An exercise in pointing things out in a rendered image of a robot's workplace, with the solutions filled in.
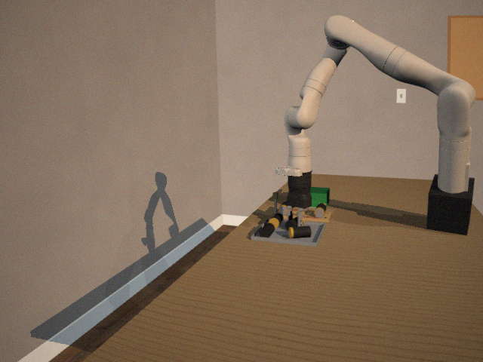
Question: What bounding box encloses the green open-top box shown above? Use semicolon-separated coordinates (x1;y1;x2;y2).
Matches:
309;187;330;208

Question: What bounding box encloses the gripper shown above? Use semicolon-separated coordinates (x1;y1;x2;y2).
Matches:
275;155;312;226

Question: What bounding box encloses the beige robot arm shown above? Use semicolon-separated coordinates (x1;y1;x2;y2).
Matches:
285;15;476;193

